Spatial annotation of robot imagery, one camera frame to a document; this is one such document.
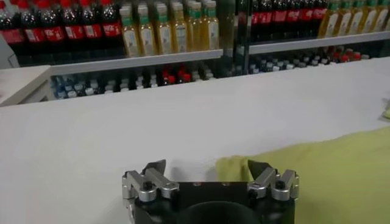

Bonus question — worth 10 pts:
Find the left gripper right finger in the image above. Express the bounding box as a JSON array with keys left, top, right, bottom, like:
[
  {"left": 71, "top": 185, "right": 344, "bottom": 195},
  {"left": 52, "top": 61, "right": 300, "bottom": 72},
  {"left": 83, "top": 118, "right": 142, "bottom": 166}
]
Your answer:
[{"left": 247, "top": 159, "right": 300, "bottom": 201}]

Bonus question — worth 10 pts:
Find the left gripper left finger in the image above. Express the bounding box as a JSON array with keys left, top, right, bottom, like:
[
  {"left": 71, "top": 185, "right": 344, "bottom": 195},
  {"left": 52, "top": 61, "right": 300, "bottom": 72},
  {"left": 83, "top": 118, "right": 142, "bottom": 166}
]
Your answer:
[{"left": 121, "top": 159, "right": 180, "bottom": 203}]

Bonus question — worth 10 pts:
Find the light green T-shirt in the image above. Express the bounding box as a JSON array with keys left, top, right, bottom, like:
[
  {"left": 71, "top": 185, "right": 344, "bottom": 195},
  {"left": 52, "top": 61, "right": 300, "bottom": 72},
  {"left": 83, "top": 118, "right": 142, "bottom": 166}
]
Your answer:
[{"left": 214, "top": 109, "right": 390, "bottom": 224}]

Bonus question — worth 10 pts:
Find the white beverage display shelf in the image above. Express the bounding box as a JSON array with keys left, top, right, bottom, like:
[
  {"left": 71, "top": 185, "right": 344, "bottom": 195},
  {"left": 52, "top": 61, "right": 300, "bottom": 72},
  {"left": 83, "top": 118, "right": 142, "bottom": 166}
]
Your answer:
[
  {"left": 9, "top": 0, "right": 235, "bottom": 101},
  {"left": 237, "top": 0, "right": 390, "bottom": 75}
]

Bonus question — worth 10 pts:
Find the white side table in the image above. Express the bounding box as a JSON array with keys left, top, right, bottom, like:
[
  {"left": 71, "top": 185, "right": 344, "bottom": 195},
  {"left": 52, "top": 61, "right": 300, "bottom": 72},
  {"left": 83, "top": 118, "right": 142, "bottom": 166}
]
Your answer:
[{"left": 0, "top": 65, "right": 53, "bottom": 108}]

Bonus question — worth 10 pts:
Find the black cabinet post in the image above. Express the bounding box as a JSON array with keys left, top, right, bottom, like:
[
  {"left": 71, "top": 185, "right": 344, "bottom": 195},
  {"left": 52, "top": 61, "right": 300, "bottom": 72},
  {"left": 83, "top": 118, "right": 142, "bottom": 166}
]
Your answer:
[{"left": 224, "top": 0, "right": 251, "bottom": 77}]

